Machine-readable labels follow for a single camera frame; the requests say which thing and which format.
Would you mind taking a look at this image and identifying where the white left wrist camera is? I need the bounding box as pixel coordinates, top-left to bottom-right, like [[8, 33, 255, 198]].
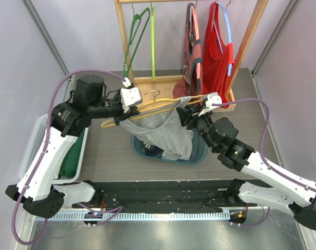
[[120, 78, 143, 113]]

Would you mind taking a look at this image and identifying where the green folded cloth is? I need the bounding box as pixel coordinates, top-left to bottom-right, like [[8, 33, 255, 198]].
[[59, 132, 84, 179]]

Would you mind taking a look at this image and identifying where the pink hanger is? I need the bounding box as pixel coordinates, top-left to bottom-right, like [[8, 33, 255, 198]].
[[189, 4, 202, 79]]

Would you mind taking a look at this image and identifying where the white plastic basket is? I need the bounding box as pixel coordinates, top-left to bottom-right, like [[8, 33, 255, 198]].
[[19, 114, 89, 185]]

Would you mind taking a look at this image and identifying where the red tank top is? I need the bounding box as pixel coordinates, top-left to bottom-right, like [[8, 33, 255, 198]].
[[203, 1, 234, 103]]

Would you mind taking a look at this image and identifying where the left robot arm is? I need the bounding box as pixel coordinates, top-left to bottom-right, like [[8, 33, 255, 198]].
[[5, 74, 142, 219]]

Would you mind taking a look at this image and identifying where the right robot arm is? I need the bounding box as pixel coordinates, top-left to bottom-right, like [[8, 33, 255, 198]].
[[177, 106, 316, 230]]

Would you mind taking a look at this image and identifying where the navy blue tank top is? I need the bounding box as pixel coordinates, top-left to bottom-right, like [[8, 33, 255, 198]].
[[143, 144, 197, 164]]

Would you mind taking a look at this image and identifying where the grey tank top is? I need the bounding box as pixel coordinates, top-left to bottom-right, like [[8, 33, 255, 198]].
[[120, 96, 193, 160]]

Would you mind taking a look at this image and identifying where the white slotted cable duct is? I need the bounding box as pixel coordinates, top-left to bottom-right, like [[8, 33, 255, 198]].
[[48, 209, 230, 221]]

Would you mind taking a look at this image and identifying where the pink tank top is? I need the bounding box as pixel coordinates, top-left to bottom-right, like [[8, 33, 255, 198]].
[[172, 3, 203, 98]]

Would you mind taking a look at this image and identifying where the yellow hanger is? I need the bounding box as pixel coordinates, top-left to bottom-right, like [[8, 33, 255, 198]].
[[100, 95, 204, 128]]

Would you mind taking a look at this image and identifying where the wooden clothes rack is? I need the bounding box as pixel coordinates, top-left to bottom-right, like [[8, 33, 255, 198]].
[[115, 0, 268, 101]]

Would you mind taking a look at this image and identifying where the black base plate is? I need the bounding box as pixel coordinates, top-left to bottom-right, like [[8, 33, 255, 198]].
[[85, 180, 246, 213]]

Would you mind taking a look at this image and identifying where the teal plastic tub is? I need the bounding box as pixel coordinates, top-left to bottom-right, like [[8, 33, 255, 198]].
[[130, 129, 208, 165]]

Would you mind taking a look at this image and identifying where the lime green hanger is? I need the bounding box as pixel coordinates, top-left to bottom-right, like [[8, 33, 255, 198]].
[[150, 2, 156, 81]]

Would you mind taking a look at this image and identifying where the dark green hanger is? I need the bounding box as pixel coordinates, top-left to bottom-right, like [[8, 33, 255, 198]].
[[122, 7, 150, 78]]

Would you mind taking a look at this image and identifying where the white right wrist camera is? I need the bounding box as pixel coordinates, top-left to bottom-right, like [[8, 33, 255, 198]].
[[198, 92, 223, 117]]

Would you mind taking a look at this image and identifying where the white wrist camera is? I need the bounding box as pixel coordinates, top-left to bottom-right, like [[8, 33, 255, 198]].
[[198, 92, 223, 117], [120, 78, 143, 113]]

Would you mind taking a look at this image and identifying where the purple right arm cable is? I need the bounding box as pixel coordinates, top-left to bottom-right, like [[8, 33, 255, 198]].
[[211, 98, 316, 228]]

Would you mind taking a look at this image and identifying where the light blue hanger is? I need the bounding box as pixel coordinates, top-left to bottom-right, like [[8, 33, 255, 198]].
[[213, 1, 233, 77]]

